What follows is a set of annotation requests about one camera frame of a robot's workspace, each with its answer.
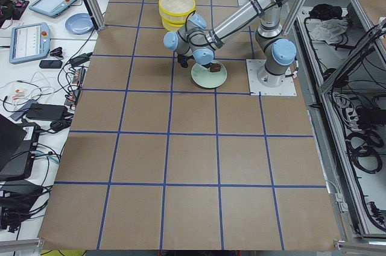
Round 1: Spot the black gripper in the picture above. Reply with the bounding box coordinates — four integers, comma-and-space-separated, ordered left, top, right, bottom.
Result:
202, 63, 213, 70

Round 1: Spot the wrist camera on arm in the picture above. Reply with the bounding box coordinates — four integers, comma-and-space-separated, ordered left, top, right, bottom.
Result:
177, 54, 189, 68

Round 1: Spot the near teach pendant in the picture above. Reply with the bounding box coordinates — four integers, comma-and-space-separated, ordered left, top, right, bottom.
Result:
9, 22, 51, 64

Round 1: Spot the black power adapter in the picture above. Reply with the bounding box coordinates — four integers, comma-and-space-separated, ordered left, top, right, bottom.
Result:
26, 103, 68, 121

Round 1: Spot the far teach pendant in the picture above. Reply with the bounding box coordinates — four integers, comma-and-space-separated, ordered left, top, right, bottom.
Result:
28, 0, 77, 17

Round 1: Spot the black laptop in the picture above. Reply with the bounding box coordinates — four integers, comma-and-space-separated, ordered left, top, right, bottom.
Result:
1, 116, 40, 181

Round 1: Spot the yellow steamer layer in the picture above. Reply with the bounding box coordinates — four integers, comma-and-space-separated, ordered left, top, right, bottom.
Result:
161, 17, 184, 32
158, 0, 196, 24

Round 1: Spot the teach pendant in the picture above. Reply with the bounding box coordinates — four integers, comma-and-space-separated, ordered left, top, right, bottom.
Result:
28, 0, 77, 17
9, 22, 51, 64

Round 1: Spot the blue plate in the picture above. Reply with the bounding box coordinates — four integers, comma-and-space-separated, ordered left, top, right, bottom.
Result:
65, 13, 94, 35

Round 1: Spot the brown bun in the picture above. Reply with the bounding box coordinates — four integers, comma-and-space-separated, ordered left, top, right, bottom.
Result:
209, 63, 221, 73

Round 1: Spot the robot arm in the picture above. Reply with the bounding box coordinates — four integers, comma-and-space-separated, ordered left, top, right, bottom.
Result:
163, 0, 297, 87

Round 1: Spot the light green plate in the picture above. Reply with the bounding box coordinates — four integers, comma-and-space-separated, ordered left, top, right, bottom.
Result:
191, 61, 227, 89

